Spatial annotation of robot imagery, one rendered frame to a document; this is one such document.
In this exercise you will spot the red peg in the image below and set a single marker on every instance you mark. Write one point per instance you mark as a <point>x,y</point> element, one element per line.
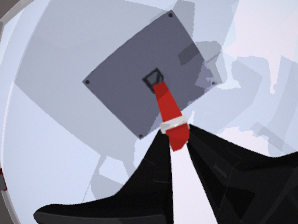
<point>173,123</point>

